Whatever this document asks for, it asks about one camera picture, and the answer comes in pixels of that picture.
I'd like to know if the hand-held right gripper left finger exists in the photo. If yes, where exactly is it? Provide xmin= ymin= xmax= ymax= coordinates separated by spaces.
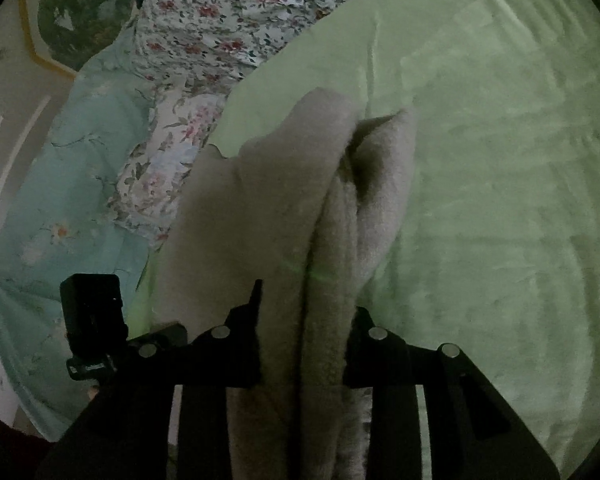
xmin=37 ymin=279 xmax=264 ymax=480

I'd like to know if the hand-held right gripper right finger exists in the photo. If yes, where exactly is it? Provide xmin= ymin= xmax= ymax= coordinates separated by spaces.
xmin=344 ymin=306 xmax=562 ymax=480

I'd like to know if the beige knit sweater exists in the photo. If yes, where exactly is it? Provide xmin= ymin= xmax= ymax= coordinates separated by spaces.
xmin=150 ymin=87 xmax=421 ymax=480

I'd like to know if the teal floral quilt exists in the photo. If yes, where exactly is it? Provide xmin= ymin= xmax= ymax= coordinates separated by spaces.
xmin=0 ymin=25 xmax=156 ymax=441

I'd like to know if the white pink-flowered pillow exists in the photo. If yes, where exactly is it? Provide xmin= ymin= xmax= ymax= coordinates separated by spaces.
xmin=107 ymin=85 xmax=241 ymax=251

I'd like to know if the light green blanket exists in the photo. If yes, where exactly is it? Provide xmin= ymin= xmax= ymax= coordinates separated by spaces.
xmin=130 ymin=0 xmax=600 ymax=480

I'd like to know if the white red-flowered quilt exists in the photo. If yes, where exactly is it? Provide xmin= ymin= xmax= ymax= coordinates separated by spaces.
xmin=135 ymin=0 xmax=421 ymax=91

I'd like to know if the yellow-framed wall picture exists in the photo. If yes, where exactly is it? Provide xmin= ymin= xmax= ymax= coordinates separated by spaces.
xmin=17 ymin=0 xmax=146 ymax=78

